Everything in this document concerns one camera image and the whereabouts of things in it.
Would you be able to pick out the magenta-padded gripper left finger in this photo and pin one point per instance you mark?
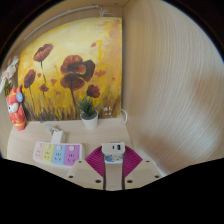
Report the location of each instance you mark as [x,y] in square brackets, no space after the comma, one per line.
[81,173]

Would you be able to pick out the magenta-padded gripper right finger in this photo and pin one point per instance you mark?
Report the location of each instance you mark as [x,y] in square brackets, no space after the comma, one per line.
[143,171]

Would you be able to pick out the white charger block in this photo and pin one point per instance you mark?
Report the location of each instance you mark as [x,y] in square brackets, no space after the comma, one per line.
[113,151]

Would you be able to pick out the pastel multicolour power strip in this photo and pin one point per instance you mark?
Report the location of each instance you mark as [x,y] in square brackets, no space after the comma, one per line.
[58,155]

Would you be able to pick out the small potted green plant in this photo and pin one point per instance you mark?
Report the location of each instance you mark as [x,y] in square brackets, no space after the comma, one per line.
[89,120]

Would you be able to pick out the red plush toy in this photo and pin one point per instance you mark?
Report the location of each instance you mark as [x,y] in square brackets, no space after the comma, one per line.
[15,111]

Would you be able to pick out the pink and white flower bouquet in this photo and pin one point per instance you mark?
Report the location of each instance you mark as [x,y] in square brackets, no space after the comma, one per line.
[9,71]

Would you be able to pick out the yellow poppy flower painting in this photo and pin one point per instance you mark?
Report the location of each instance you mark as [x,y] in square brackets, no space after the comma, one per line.
[76,36]

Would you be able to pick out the white light bar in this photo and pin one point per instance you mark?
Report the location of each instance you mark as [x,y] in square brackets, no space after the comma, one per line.
[63,20]

